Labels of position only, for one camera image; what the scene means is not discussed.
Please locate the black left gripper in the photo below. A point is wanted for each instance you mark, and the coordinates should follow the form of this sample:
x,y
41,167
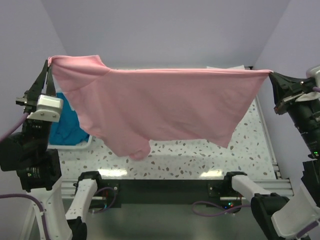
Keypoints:
x,y
38,85

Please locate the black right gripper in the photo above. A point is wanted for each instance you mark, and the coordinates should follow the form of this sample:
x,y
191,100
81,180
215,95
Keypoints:
x,y
287,89

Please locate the pink t shirt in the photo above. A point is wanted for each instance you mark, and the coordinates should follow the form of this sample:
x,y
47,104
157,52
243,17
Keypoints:
x,y
127,109

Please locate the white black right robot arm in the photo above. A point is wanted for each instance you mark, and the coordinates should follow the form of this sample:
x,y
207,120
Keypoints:
x,y
280,213

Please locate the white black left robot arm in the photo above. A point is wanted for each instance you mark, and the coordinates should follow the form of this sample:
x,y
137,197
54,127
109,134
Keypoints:
x,y
24,149

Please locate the folded white t shirt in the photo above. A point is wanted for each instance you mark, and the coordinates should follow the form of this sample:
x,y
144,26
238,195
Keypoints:
x,y
240,67

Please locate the blue t shirt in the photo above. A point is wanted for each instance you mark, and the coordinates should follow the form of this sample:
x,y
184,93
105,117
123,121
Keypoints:
x,y
66,125

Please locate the white plastic basket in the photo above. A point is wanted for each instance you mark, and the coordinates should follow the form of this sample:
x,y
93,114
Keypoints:
x,y
75,145

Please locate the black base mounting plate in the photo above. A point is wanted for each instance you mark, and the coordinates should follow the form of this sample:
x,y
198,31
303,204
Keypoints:
x,y
170,192

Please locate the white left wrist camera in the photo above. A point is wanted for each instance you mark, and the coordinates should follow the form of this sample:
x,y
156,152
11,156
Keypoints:
x,y
48,109

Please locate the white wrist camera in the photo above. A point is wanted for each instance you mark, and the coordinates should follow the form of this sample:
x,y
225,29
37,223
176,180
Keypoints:
x,y
48,109
314,72

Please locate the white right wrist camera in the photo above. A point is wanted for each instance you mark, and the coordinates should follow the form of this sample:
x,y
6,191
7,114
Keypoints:
x,y
314,72

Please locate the aluminium frame rail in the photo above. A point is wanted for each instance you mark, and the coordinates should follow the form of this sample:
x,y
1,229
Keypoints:
x,y
282,187

